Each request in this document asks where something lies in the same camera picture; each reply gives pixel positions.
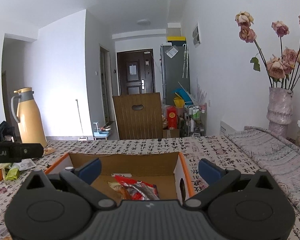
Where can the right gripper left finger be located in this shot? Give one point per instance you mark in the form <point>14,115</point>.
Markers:
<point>79,181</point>

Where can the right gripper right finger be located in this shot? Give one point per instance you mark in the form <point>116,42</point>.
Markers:
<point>219,181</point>

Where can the red snack packet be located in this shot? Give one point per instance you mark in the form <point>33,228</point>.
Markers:
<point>131,189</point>

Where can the black folding chair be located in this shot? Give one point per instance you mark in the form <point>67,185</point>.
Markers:
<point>7,132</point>

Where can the green snack packet on table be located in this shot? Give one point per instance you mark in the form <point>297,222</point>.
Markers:
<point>12,174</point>

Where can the calligraphy tablecloth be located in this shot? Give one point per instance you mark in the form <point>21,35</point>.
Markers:
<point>218,149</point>

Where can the yellow thermos jug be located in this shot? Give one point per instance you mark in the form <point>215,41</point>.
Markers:
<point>27,116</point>

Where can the orange white cardboard box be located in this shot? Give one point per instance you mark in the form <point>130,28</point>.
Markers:
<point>168,171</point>

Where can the blue toy on floor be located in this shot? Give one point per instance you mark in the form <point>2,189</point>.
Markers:
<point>101,132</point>

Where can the metal storage cart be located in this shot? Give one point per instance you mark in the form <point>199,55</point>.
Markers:
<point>195,120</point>

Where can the red gift box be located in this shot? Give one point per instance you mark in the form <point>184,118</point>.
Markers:
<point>172,117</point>

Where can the folded patterned cloth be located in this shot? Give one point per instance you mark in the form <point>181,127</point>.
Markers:
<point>279,156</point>

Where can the brown wooden chair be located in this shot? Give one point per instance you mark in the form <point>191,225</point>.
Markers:
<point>138,116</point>

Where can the pink ribbed vase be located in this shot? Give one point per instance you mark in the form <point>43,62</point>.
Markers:
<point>280,110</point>

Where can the dark brown entrance door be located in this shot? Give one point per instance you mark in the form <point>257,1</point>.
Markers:
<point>136,72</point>

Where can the grey refrigerator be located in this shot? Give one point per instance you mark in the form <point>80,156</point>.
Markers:
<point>173,71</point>

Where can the dried pink roses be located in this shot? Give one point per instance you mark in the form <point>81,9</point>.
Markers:
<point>284,70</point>

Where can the yellow box on refrigerator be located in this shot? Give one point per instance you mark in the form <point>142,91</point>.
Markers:
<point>176,39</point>

